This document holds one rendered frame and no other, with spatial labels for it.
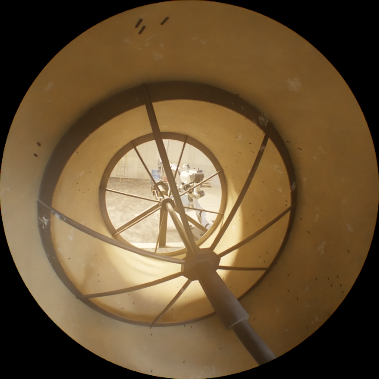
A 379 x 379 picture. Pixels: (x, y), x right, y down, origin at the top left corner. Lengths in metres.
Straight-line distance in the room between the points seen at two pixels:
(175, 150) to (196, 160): 1.88
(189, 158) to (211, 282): 9.98
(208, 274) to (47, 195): 0.70
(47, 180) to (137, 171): 9.40
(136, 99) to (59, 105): 0.24
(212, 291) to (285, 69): 0.76
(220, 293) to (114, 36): 0.74
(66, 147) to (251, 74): 0.64
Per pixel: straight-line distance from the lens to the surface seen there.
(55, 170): 0.55
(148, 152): 9.81
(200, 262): 0.63
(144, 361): 1.15
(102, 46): 0.33
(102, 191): 1.54
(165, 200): 1.44
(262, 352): 0.50
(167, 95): 0.49
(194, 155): 10.43
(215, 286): 0.54
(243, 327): 0.50
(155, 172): 7.62
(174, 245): 2.05
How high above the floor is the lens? 1.37
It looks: 11 degrees down
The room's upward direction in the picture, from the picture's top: 7 degrees clockwise
